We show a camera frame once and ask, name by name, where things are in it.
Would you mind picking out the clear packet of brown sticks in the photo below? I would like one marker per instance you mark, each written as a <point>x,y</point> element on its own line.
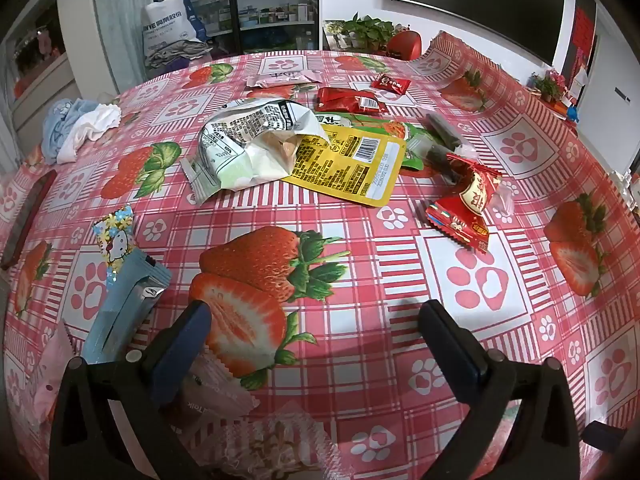
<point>275,440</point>

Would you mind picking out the light blue snack packet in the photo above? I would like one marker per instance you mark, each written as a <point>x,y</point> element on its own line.
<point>125,305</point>

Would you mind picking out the silver crumpled snack bag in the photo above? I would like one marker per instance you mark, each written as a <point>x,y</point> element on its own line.
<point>240,130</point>

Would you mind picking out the red wall decoration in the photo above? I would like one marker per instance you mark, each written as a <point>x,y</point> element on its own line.
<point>582,30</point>

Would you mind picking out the light blue cloth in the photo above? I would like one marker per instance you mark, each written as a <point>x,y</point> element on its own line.
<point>57,125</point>

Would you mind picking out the green snack packet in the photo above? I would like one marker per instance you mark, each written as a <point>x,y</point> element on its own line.
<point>375,125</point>

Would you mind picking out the red snack packet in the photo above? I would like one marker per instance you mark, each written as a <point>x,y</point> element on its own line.
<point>345,99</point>

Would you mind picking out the red gold candy wrapper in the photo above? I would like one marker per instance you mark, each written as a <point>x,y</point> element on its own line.
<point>465,210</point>

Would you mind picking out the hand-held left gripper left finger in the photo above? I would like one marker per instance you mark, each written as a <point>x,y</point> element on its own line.
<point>185,340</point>

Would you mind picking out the small flower pot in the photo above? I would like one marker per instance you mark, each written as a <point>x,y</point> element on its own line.
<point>550,85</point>

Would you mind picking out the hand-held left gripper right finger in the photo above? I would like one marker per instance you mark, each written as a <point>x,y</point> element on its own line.
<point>457,347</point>

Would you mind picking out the dark green seaweed packet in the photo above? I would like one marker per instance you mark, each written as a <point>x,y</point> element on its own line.
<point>442,132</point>
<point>440,157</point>

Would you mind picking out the yellow snack packet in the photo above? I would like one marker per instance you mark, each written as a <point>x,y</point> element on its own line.
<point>345,165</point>

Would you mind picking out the grey clothes pile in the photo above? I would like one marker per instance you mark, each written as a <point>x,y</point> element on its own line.
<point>175,55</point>

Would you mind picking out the green potted plant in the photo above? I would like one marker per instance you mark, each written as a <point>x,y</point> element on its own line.
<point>367,30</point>

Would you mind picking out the clear packet of round snacks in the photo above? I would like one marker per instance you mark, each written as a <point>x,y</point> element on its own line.
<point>220,392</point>

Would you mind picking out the small blue toy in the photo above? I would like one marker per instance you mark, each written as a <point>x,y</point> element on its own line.
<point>572,112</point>

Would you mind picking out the white printed bag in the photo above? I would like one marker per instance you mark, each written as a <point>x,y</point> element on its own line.
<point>167,22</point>

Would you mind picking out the cartoon cat candy packet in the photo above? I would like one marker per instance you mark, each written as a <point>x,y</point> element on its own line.
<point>116,240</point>

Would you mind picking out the red rounded chair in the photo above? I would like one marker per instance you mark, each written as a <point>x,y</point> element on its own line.
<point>405,45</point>

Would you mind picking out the clear empty wrapper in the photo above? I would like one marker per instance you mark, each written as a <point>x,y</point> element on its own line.
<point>505,200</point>

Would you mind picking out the small red candy packet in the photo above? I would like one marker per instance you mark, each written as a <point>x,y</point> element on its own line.
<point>390,83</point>

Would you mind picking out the strawberry printed tablecloth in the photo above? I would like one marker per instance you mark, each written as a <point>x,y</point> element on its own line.
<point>350,270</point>

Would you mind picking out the black television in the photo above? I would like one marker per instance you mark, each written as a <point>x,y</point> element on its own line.
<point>475,5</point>

